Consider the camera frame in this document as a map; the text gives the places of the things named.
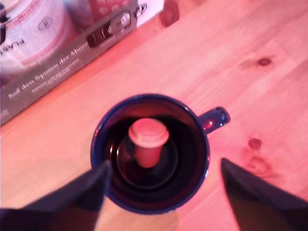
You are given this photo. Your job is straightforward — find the beige coffee capsule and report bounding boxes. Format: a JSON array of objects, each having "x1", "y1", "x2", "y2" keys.
[{"x1": 128, "y1": 117, "x2": 170, "y2": 168}]

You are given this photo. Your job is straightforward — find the glass jar with red label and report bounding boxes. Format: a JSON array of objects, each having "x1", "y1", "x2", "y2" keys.
[{"x1": 67, "y1": 0, "x2": 132, "y2": 33}]

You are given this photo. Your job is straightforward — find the glass jar with black scribble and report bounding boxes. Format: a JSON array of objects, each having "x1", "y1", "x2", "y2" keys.
[{"x1": 0, "y1": 0, "x2": 78, "y2": 74}]

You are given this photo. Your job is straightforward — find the grey cardboard jar tray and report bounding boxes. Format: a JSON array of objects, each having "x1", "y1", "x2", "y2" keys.
[{"x1": 0, "y1": 0, "x2": 166, "y2": 128}]

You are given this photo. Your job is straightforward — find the dark blue Elwood mug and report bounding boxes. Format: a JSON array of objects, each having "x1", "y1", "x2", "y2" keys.
[{"x1": 90, "y1": 93, "x2": 231, "y2": 216}]

